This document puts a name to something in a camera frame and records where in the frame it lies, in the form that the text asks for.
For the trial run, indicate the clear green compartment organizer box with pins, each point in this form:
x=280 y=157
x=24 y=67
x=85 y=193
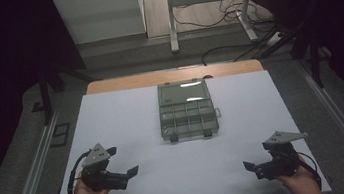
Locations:
x=188 y=118

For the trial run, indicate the person's right hand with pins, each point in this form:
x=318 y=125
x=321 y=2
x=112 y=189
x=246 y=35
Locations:
x=304 y=187

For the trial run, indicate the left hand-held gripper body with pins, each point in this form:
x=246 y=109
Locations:
x=97 y=174

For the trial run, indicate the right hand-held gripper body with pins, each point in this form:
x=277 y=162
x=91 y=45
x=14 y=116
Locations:
x=283 y=164

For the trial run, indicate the white power strip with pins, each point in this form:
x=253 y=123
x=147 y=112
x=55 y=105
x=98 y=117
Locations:
x=274 y=38

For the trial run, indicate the black floor plate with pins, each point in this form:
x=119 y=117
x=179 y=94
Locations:
x=60 y=135

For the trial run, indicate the white table mat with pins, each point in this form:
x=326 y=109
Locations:
x=187 y=175

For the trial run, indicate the black metal stand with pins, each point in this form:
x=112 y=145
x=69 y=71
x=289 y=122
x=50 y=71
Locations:
x=315 y=58
x=45 y=93

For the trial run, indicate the white cabinet panel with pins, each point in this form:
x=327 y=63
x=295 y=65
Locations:
x=99 y=16

